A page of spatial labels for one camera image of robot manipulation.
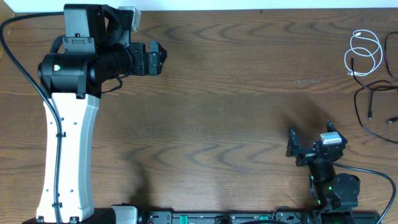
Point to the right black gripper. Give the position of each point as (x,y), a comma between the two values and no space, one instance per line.
(310,155)

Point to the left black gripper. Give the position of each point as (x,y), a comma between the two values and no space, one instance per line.
(153,58)

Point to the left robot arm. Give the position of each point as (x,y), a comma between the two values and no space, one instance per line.
(96,47)

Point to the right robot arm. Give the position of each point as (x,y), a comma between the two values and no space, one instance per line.
(337,194)

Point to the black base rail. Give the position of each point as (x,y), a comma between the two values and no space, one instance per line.
(279,216)

